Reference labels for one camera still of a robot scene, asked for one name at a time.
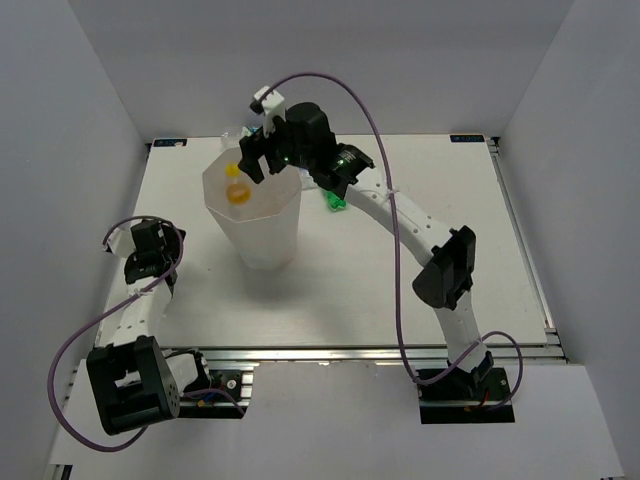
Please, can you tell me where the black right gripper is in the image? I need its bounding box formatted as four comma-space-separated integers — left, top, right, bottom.
237, 113, 314, 185

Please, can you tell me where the yellow cap clear bottle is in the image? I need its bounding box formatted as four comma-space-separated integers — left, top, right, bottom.
225, 163, 251, 206

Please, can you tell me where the translucent white bin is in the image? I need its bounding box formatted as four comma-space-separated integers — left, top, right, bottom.
202, 147, 302, 270

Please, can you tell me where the green plastic bottle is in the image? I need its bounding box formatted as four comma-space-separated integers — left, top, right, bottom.
323, 190, 347, 212

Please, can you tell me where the white label clear bottle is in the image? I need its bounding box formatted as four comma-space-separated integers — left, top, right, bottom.
220, 125, 260, 150

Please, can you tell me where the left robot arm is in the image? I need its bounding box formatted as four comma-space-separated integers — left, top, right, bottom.
87, 219, 212, 435

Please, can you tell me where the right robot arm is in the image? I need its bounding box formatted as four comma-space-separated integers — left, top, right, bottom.
239, 100, 493, 399

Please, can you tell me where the dark table corner sticker left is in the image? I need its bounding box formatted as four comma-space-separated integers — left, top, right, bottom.
152, 138, 187, 148

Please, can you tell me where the dark table corner sticker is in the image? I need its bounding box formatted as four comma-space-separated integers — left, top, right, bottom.
152, 138, 187, 148
449, 134, 485, 143

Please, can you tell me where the dark table corner sticker right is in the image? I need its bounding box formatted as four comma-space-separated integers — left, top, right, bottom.
449, 134, 485, 143

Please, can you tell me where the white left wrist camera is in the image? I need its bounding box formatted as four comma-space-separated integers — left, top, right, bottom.
107, 227, 135, 258

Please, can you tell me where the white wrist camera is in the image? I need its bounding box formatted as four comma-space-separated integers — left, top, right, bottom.
250, 86, 286, 137
107, 227, 135, 258

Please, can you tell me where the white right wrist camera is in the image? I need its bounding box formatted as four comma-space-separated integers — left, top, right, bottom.
250, 86, 286, 137

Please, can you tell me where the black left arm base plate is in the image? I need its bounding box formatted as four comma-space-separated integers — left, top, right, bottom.
179, 369, 248, 420

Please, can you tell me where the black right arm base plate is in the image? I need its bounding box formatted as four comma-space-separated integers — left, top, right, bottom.
418, 368, 515, 425

